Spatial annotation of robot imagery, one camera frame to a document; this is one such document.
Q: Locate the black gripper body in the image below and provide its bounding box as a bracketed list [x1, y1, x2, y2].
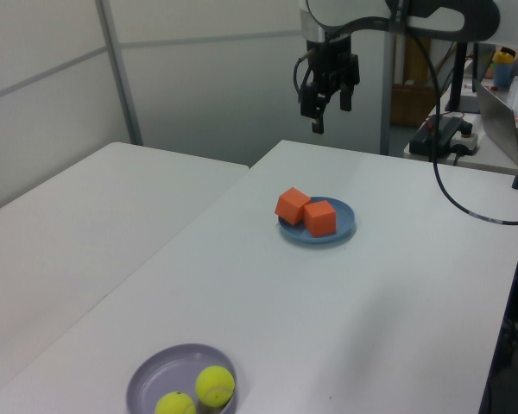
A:
[306, 38, 352, 91]

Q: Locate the black monitor stand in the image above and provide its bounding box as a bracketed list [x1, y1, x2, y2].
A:
[443, 41, 483, 115]

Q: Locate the yellow tennis ball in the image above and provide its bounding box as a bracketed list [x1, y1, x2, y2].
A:
[195, 365, 237, 407]
[155, 391, 198, 414]

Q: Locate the grey desk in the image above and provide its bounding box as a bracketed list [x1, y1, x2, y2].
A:
[403, 55, 518, 176]

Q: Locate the blue plate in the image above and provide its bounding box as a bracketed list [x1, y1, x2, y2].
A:
[278, 196, 357, 246]

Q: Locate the black power strip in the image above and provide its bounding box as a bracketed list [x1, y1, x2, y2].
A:
[408, 115, 464, 155]

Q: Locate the silver laptop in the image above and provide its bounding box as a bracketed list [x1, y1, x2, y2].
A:
[473, 78, 518, 170]

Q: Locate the purple plate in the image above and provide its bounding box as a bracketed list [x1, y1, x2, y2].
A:
[125, 342, 238, 414]

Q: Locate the orange cube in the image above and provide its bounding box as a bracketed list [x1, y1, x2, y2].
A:
[302, 199, 338, 238]
[274, 186, 313, 228]

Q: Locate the white emergency stop box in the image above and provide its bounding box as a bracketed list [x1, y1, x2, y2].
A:
[450, 122, 479, 157]

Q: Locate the brown cardboard box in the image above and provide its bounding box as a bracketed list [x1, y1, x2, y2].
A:
[390, 81, 437, 129]

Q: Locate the blue cup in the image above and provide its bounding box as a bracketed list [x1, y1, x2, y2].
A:
[491, 47, 518, 88]

